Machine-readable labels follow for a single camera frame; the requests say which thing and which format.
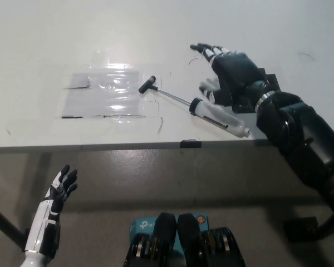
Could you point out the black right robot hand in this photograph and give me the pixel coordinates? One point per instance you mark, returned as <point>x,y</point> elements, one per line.
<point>236,75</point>

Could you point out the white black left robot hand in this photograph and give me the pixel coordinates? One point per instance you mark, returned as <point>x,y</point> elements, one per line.
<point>44,222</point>

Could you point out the large white syringe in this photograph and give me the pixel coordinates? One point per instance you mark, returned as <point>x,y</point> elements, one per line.
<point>217,115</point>

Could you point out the black holder tray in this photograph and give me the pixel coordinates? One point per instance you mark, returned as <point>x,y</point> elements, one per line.
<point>271,79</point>

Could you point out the black table leg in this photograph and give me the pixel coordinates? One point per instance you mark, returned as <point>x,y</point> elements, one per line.
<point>4,221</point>

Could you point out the clear plastic film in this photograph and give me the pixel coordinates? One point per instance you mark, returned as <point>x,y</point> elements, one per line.
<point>149,107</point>

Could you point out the teal router box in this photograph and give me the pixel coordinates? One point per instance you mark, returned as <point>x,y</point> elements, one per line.
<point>143,226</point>

